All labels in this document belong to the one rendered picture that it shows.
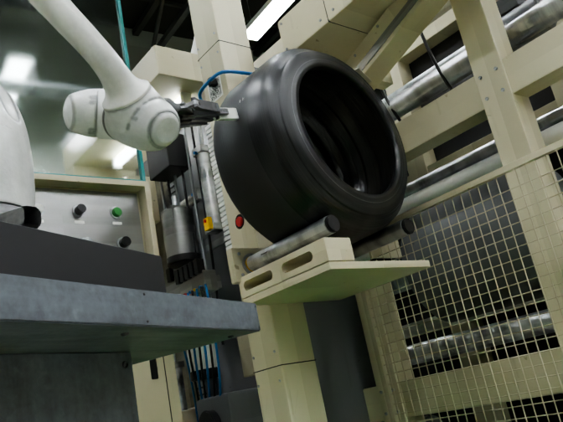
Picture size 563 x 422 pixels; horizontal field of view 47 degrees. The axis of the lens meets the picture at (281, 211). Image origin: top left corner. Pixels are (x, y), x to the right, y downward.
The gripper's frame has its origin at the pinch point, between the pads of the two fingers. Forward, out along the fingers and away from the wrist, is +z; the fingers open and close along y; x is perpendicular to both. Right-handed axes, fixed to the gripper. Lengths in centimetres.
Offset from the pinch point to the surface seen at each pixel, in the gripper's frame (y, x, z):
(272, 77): -10.2, -5.3, 10.0
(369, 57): -2, -20, 65
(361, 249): 5, 40, 38
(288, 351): 25, 61, 17
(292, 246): 1.8, 36.1, 10.0
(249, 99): -4.5, -2.0, 5.3
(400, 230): -11, 40, 37
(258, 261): 16.3, 35.6, 9.7
